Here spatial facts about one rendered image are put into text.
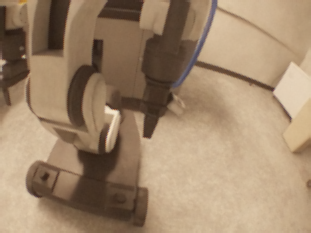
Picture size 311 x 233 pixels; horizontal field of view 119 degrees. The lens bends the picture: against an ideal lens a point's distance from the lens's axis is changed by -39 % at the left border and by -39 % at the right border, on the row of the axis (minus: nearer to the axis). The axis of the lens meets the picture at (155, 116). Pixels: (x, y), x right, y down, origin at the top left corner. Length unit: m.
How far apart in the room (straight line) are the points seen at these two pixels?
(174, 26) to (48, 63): 0.23
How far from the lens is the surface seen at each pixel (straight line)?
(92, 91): 0.31
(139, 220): 0.67
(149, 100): 0.31
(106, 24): 0.94
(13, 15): 0.47
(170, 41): 0.25
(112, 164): 0.73
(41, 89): 0.33
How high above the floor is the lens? 0.83
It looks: 43 degrees down
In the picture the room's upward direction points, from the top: 16 degrees clockwise
